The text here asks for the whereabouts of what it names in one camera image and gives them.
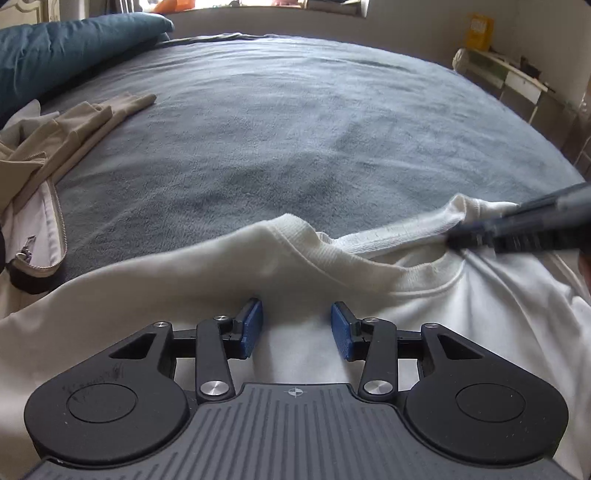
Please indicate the orange bag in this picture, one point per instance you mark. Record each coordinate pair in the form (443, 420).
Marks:
(171, 5)

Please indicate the white sweatshirt with orange print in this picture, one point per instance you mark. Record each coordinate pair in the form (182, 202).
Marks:
(461, 314)

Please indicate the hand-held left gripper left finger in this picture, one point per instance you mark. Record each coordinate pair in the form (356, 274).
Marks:
(251, 330)

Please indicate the small black desk object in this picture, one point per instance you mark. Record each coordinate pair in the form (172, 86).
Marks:
(531, 69)

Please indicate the yellow box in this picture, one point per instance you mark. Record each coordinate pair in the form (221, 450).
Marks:
(480, 32)

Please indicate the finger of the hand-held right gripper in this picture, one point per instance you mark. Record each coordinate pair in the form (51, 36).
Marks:
(508, 237)
(554, 201)

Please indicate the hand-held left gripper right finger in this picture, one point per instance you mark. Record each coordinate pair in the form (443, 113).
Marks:
(341, 332)

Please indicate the blue duvet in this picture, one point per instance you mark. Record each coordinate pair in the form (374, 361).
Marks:
(69, 50)

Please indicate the grey bed blanket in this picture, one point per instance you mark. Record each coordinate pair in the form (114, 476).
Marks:
(277, 138)

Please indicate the beige zip jacket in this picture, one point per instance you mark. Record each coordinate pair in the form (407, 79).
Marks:
(69, 134)

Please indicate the cream bedpost finial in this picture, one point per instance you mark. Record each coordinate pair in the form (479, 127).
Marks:
(461, 59)

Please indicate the white desk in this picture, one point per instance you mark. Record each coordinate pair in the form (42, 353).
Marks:
(521, 87)

